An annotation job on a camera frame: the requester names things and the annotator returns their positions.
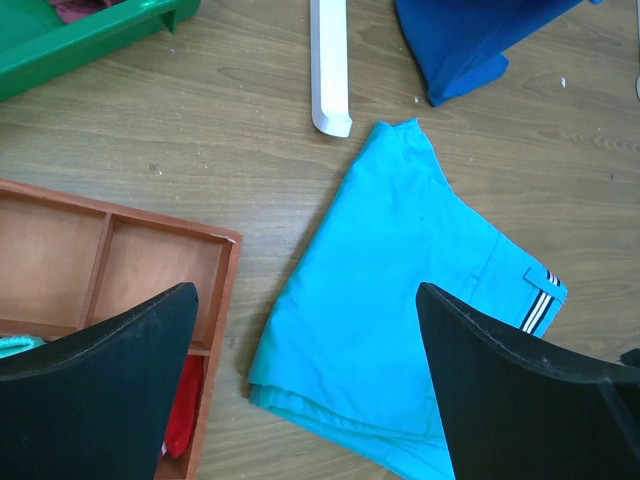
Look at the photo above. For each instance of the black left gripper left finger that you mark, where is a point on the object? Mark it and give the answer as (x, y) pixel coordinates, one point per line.
(96, 404)

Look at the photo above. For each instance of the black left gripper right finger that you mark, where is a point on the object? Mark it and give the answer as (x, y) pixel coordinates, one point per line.
(514, 406)

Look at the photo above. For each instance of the maroon tank top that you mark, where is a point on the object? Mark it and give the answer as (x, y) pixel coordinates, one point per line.
(70, 11)

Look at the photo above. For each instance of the blue tank top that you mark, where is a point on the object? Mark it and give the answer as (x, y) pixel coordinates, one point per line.
(459, 45)

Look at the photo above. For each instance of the red cloth in tray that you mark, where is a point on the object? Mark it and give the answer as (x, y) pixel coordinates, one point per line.
(182, 419)

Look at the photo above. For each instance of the mint green white socks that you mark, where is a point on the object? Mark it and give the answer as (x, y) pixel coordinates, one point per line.
(13, 345)

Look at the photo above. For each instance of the wooden compartment tray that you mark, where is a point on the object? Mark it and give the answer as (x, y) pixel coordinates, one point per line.
(69, 262)

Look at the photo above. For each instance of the turquoise folded shorts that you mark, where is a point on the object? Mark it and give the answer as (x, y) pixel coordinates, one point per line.
(342, 354)

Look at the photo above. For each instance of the green plastic bin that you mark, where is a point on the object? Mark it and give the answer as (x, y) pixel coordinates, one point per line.
(36, 46)

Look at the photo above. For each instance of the left white rack foot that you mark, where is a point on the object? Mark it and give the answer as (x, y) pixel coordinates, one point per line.
(329, 67)

